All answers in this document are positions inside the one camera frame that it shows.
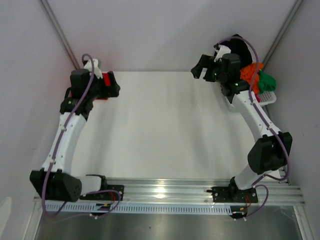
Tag red t shirt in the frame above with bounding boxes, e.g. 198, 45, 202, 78
70, 70, 111, 100

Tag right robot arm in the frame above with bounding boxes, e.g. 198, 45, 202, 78
191, 53, 293, 203

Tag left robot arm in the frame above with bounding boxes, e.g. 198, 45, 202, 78
29, 68, 121, 202

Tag orange t shirt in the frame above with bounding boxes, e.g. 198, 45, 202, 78
240, 62, 264, 95

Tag black t shirt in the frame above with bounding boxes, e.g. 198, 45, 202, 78
214, 34, 253, 69

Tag pink cloth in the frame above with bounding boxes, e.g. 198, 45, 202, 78
253, 94, 259, 103

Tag green t shirt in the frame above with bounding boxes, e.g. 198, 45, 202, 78
258, 71, 277, 94

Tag white plastic basket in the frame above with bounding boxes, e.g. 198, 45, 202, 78
257, 91, 277, 107

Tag left corner metal profile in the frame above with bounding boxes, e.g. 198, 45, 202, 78
38, 0, 80, 69

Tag corner metal profile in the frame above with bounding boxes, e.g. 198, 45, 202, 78
38, 0, 80, 69
262, 0, 306, 67

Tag right corner metal profile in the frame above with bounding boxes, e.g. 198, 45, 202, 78
262, 0, 306, 67

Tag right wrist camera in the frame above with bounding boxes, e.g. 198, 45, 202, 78
214, 44, 231, 62

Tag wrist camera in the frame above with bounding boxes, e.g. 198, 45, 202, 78
214, 44, 231, 62
82, 58, 102, 76

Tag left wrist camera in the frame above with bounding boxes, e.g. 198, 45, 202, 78
82, 58, 102, 76

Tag aluminium mounting rail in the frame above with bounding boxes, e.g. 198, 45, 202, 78
33, 176, 306, 206

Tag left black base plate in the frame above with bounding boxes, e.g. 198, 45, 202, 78
98, 184, 125, 201

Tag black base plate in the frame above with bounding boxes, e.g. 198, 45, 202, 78
98, 184, 125, 201
206, 186, 258, 203

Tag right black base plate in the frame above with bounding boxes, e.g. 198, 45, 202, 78
206, 186, 258, 203

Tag slotted cable duct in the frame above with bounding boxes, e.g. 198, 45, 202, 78
43, 202, 235, 215

